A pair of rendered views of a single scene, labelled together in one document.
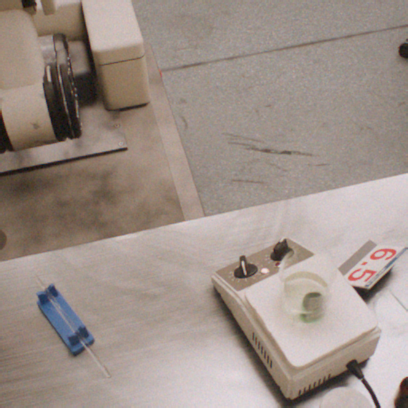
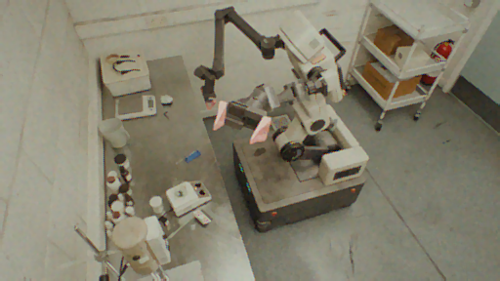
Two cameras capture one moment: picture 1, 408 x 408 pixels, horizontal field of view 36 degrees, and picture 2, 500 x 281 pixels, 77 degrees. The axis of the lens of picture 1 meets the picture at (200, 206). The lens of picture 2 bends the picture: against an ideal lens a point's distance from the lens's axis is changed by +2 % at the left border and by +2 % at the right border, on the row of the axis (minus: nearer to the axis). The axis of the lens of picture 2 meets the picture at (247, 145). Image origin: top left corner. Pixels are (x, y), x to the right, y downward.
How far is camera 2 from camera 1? 1.38 m
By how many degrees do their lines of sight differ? 50
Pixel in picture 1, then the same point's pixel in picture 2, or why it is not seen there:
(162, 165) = (294, 193)
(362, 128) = not seen: outside the picture
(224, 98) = (380, 231)
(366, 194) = (230, 220)
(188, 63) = (400, 214)
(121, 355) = (183, 168)
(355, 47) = not seen: outside the picture
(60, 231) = (262, 169)
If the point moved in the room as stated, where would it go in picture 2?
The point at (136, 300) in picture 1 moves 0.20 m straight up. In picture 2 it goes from (197, 169) to (192, 146)
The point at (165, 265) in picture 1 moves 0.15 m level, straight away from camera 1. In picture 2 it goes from (207, 173) to (232, 168)
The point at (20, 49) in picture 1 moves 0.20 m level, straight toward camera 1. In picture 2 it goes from (293, 131) to (266, 140)
